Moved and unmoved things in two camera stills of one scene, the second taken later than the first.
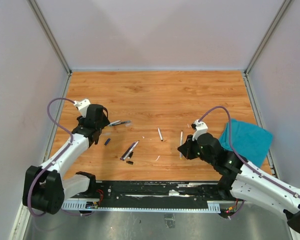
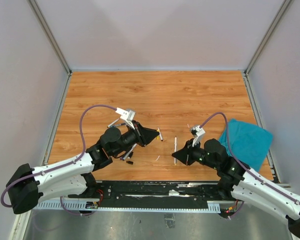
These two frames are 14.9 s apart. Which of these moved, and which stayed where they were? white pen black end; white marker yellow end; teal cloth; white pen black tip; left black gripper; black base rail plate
Moved: white marker yellow end; left black gripper
Stayed: white pen black end; black base rail plate; teal cloth; white pen black tip
